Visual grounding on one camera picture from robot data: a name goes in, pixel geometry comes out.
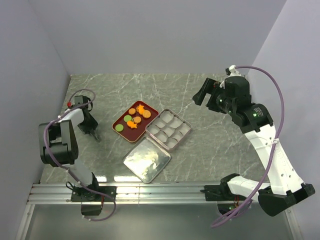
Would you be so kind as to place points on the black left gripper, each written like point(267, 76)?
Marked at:
point(93, 123)

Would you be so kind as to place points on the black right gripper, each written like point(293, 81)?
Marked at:
point(212, 86)

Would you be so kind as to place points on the grey metal tongs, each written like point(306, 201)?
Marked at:
point(95, 135)

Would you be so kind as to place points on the orange round cookie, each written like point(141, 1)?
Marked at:
point(132, 111)

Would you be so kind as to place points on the orange scalloped cookie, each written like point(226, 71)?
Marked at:
point(137, 119)

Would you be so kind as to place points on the orange fish cookie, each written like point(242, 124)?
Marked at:
point(140, 109)

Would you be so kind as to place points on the round waffle cookie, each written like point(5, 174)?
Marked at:
point(146, 114)

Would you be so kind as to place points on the green round cookie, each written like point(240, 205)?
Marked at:
point(119, 128)
point(127, 118)

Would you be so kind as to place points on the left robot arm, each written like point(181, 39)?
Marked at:
point(58, 146)

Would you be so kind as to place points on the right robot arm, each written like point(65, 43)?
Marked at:
point(285, 188)

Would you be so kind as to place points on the red lacquer tray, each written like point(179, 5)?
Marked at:
point(132, 135)

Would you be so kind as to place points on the pink cookie tin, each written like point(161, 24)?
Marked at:
point(168, 129)

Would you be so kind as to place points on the silver tin lid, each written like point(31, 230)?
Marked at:
point(146, 160)

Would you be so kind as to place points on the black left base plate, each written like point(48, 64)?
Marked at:
point(79, 194)

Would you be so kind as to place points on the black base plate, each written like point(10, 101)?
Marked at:
point(79, 194)
point(218, 193)

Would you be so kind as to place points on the aluminium front rail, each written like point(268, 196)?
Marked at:
point(127, 193)

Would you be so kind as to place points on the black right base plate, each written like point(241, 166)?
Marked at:
point(218, 193)

